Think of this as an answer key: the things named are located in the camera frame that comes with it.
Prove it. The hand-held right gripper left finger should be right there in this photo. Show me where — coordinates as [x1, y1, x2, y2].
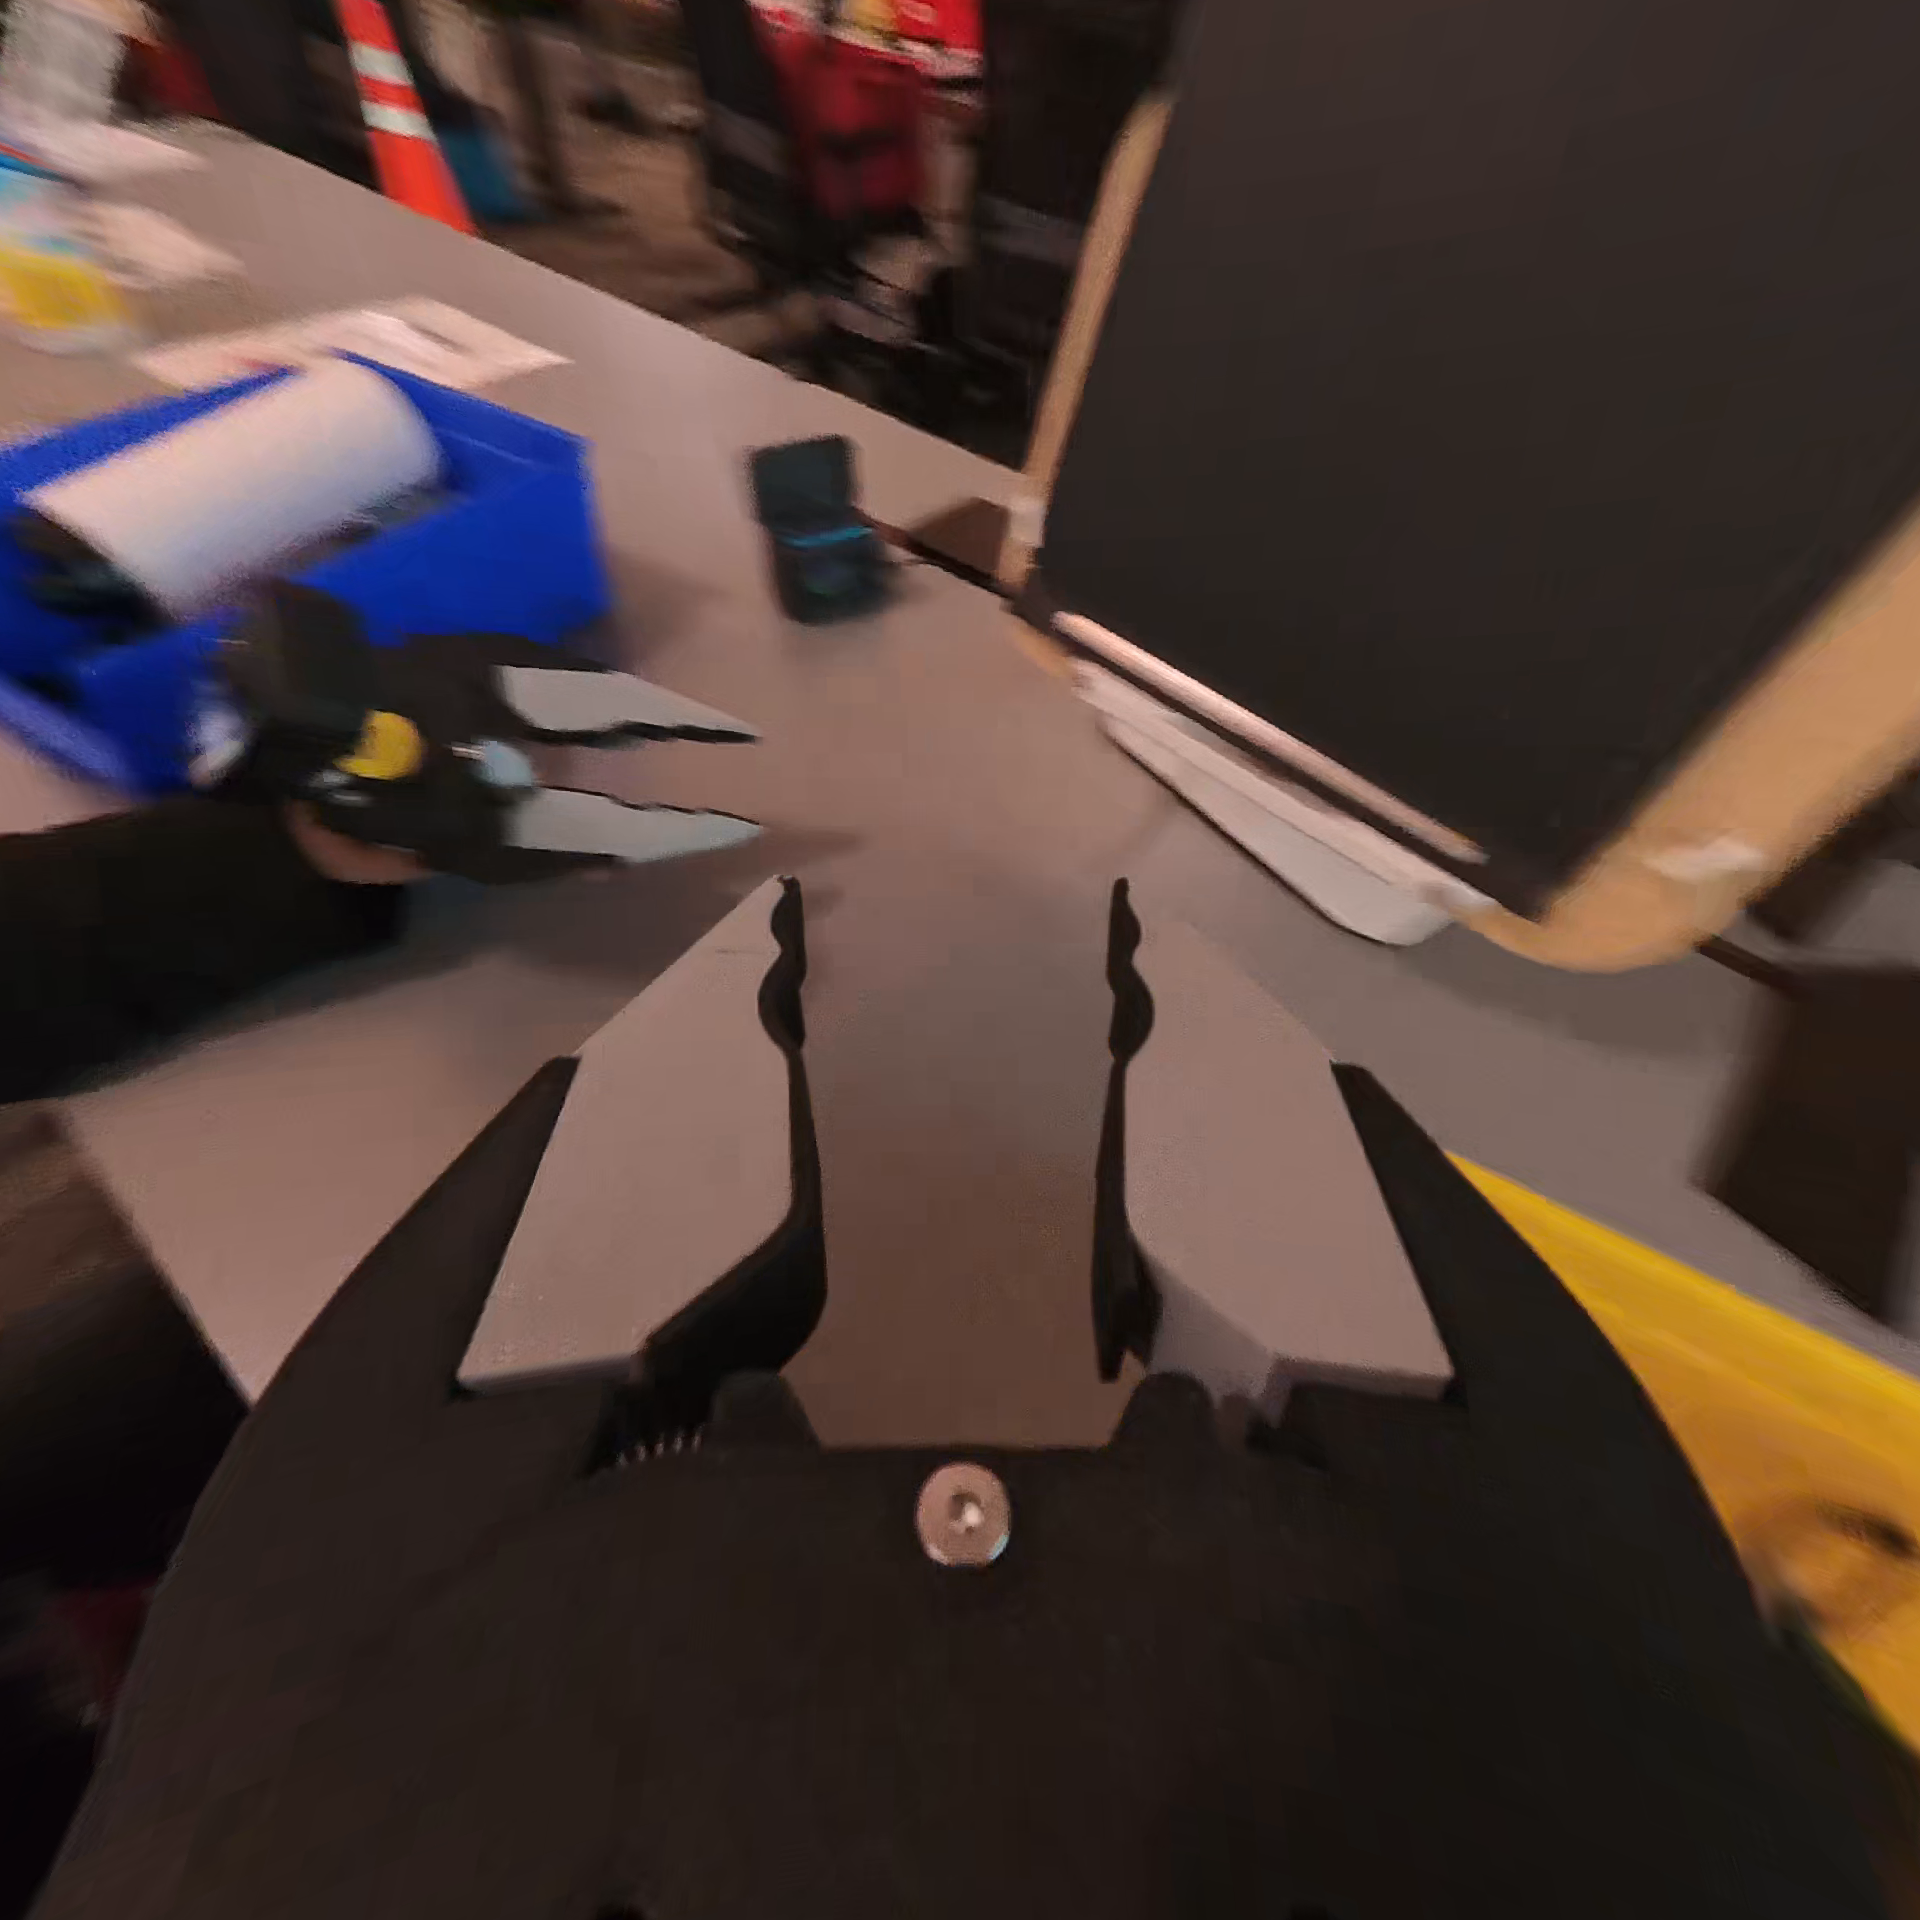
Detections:
[461, 871, 831, 1385]

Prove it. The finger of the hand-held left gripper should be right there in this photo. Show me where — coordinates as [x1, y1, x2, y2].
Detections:
[502, 789, 767, 868]
[493, 664, 762, 750]

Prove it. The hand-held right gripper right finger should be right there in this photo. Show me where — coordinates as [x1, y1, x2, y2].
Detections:
[1088, 881, 1454, 1429]

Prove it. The blue plastic bin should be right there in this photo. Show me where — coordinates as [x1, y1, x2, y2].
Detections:
[0, 356, 612, 805]

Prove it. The yellow plastic bin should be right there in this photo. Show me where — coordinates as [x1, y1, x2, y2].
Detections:
[1443, 1150, 1920, 1764]

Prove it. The person's left hand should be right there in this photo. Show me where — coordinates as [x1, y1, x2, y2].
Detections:
[292, 812, 434, 889]

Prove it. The black battery charging case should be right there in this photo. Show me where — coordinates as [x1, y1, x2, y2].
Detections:
[743, 436, 900, 623]

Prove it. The white printed paper sheet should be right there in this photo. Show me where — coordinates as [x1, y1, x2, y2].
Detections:
[135, 297, 569, 395]

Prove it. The black flat device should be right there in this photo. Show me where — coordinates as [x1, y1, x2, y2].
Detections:
[900, 500, 1010, 570]

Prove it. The disinfectant wipes canister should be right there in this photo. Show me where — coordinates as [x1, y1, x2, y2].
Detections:
[0, 144, 135, 356]

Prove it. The orange traffic cone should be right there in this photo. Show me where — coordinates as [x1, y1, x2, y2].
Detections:
[330, 0, 478, 239]

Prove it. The red plastic tote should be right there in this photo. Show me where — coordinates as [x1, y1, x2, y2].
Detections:
[753, 0, 984, 229]

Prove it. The black board on white stand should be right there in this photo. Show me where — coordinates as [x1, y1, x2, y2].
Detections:
[992, 0, 1920, 972]

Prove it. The black charger cable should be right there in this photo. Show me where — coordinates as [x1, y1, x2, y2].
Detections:
[868, 516, 1023, 600]

